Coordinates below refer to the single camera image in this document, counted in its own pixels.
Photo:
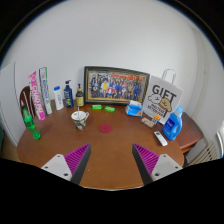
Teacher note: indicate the white radiator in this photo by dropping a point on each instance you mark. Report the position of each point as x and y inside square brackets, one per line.
[206, 155]

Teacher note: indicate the patterned ceramic mug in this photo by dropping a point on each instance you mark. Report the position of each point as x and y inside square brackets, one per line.
[79, 118]

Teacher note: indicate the pink tall box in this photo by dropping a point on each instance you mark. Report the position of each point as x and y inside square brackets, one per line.
[35, 96]

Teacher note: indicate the green small box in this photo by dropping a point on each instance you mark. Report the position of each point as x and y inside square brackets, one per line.
[109, 109]
[96, 107]

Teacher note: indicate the amber pump bottle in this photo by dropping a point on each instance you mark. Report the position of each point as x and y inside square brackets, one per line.
[79, 96]

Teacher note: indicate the round red coaster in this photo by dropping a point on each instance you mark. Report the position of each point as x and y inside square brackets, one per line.
[105, 128]

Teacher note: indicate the framed group photo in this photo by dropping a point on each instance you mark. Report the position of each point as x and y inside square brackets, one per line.
[109, 85]

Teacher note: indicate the white blue-capped bottle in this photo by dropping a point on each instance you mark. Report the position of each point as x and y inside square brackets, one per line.
[58, 98]

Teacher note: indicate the white remote control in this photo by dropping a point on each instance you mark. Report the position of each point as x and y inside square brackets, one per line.
[160, 138]

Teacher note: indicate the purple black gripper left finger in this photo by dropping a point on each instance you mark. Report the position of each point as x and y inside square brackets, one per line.
[70, 166]

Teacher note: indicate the blue detergent bottle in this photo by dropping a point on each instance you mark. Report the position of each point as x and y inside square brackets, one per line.
[173, 125]

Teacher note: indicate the green small box left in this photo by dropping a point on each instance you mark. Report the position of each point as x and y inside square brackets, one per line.
[96, 107]

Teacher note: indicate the white green tall box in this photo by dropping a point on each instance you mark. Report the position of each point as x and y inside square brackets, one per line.
[44, 90]

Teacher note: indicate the white gift paper bag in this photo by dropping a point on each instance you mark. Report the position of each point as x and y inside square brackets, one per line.
[162, 96]

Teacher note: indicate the brown wooden chair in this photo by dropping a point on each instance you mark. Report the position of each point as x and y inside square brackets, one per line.
[26, 99]

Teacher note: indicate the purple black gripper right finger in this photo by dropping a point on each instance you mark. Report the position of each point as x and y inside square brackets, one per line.
[152, 166]

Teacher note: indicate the dark blue pump bottle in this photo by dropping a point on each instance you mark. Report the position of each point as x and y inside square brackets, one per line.
[68, 95]

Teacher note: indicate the green plastic soda bottle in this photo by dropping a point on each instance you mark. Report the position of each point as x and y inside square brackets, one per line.
[30, 123]

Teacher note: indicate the small snack packet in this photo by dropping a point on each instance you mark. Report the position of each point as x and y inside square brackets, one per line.
[148, 122]

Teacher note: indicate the green small box right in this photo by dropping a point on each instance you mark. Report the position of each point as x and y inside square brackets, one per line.
[109, 109]

